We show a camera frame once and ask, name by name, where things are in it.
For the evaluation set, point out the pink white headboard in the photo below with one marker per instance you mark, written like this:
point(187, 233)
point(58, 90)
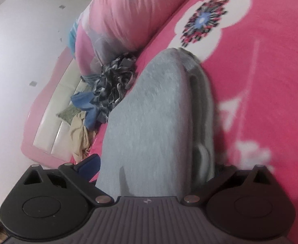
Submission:
point(47, 122)

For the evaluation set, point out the beige garment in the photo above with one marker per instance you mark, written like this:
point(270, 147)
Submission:
point(79, 137)

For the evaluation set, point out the blue garment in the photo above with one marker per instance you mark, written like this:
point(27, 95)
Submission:
point(84, 101)

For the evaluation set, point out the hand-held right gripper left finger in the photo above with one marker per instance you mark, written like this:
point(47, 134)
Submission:
point(89, 167)

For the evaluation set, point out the black white plaid shirt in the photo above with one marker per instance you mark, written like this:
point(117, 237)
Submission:
point(113, 83)

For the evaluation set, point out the gray sweatpants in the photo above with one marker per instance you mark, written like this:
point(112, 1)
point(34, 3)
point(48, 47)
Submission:
point(151, 122)

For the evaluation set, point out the green patterned pillow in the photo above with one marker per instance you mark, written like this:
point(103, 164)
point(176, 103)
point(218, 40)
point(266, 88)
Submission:
point(69, 114)

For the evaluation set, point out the pink floral duvet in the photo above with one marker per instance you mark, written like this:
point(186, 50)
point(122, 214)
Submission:
point(128, 12)

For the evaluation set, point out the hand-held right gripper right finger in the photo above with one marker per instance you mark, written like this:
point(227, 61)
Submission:
point(222, 181)

